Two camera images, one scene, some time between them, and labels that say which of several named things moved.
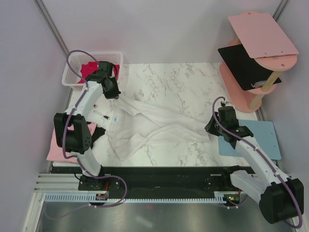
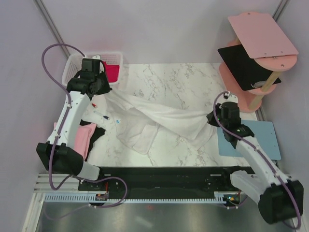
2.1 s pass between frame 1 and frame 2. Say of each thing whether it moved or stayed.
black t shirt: stayed
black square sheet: stayed
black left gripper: moved
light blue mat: stayed
